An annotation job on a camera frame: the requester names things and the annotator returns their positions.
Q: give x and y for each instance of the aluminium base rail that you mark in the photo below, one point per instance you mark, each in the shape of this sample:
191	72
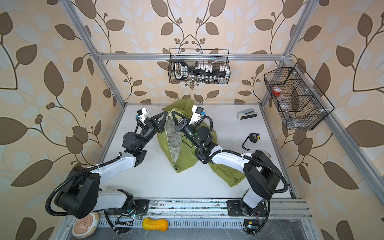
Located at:
209	213

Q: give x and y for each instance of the round beige dish on floor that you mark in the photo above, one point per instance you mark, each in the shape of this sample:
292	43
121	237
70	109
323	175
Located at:
86	226

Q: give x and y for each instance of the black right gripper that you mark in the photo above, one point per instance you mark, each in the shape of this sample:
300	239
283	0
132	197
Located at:
182	126

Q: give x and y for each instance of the black wire basket wall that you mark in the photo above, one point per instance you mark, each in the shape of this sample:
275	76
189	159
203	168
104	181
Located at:
302	104
216	56

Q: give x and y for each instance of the light blue white stapler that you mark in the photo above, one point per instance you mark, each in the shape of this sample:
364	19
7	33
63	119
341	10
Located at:
247	114

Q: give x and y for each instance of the black tape measure with strap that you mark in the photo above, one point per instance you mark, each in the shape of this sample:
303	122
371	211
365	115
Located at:
253	138

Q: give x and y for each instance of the aluminium frame strut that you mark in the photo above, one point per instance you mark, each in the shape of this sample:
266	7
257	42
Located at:
69	9

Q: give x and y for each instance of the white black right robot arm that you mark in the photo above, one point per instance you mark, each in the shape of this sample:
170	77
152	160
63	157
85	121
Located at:
264	178

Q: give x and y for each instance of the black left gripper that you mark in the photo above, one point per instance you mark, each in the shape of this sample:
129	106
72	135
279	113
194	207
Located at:
149	122

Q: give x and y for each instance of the black wire basket back wall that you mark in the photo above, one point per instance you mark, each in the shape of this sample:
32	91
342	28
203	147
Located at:
216	56

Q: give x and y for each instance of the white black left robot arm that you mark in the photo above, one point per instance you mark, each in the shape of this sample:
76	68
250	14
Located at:
80	194

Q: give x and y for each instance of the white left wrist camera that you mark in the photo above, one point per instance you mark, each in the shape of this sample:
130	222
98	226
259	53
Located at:
142	114

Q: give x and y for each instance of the green zip-up hooded jacket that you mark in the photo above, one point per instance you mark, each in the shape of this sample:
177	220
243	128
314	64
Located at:
180	151

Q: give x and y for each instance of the black wire basket right wall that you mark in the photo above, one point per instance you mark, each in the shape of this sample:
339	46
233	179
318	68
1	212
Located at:
302	104

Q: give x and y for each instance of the red capped bottle in basket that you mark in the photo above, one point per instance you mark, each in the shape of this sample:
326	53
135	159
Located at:
277	91

